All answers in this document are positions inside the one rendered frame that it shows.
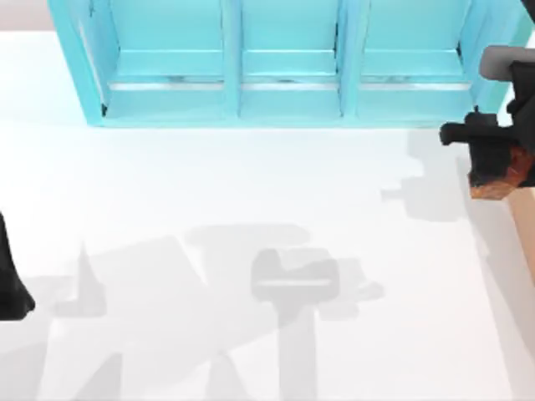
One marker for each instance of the brown and orange book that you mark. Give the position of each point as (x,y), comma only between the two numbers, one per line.
(520,167)

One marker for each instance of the pale grey rounded box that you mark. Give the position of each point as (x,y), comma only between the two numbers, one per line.
(495,62)

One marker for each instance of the shallow salmon-coloured box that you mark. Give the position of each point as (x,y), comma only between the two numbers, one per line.
(524,234)

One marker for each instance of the light blue rack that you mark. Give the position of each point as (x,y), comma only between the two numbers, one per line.
(288,62)

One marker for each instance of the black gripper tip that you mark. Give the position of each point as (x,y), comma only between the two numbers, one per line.
(9,288)

